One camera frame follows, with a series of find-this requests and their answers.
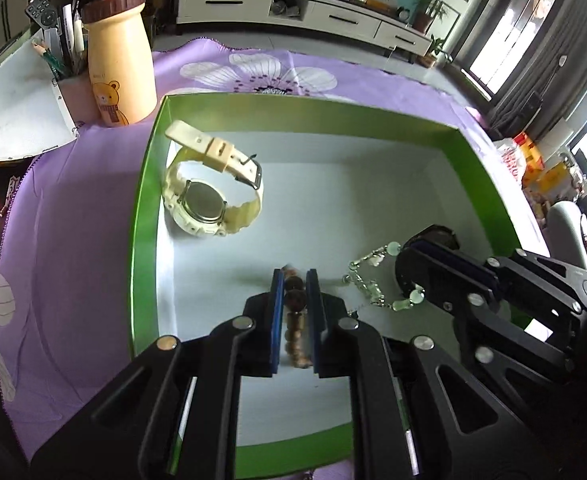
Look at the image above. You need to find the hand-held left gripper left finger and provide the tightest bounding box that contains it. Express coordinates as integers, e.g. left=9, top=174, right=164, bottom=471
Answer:
left=31, top=269, right=282, bottom=480

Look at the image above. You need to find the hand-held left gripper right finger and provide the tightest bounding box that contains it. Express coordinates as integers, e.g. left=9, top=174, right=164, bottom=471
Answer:
left=306, top=269, right=539, bottom=480

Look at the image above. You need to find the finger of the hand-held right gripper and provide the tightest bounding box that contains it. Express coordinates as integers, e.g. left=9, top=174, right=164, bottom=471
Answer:
left=395, top=249, right=579, bottom=386
left=411, top=239, right=587, bottom=311

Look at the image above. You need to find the brown wooden bead bracelet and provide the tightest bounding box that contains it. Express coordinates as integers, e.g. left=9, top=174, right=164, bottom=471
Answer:
left=281, top=264, right=310, bottom=368

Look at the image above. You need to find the pale green crystal bracelet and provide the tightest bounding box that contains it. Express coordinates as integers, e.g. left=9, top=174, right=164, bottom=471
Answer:
left=342, top=241, right=427, bottom=314

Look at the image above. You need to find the green cardboard box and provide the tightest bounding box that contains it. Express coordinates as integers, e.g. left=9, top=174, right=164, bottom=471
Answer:
left=130, top=92, right=551, bottom=480

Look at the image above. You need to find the grey chair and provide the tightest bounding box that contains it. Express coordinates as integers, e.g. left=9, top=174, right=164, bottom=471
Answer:
left=545, top=191, right=587, bottom=277

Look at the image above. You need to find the white plastic bag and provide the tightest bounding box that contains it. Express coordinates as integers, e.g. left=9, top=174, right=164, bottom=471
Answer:
left=492, top=136, right=528, bottom=183

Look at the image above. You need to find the yellow red package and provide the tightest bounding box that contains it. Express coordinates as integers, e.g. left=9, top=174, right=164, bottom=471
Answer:
left=513, top=131, right=574, bottom=202

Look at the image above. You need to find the cream wrist watch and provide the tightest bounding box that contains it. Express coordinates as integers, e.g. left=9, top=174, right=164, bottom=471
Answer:
left=162, top=120, right=264, bottom=237

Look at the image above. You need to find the purple floral tablecloth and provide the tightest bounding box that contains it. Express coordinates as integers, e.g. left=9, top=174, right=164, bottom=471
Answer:
left=0, top=37, right=524, bottom=480

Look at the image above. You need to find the small potted plant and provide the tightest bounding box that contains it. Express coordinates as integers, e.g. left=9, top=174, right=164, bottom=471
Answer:
left=420, top=35, right=448, bottom=69

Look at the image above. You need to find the grey curtain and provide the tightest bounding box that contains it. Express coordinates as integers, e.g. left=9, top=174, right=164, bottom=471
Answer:
left=491, top=0, right=587, bottom=141

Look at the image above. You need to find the tall potted plant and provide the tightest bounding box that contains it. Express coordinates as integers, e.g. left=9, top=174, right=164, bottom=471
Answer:
left=412, top=0, right=448, bottom=34

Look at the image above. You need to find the white tv cabinet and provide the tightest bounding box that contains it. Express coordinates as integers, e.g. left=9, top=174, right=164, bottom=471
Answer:
left=176, top=0, right=435, bottom=59

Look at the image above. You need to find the pink pen holder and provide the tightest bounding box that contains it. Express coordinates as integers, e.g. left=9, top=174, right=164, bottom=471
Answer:
left=51, top=76, right=100, bottom=127

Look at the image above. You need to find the cream bear bottle brown lid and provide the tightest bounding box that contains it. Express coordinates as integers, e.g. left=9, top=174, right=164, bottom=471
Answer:
left=78, top=0, right=157, bottom=128

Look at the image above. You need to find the dark plant stand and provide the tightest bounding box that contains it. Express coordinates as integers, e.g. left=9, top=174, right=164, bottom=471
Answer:
left=122, top=0, right=177, bottom=37

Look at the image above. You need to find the white card sheet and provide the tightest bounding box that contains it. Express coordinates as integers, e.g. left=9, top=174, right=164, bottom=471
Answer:
left=0, top=29, right=83, bottom=163

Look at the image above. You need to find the green pencil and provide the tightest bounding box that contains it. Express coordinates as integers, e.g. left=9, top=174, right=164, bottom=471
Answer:
left=32, top=41, right=68, bottom=80

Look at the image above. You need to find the white pen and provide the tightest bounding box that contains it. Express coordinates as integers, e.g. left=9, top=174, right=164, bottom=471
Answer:
left=72, top=10, right=85, bottom=56

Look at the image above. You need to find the grey remote control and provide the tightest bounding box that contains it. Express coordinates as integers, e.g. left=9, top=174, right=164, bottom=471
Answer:
left=26, top=0, right=60, bottom=29

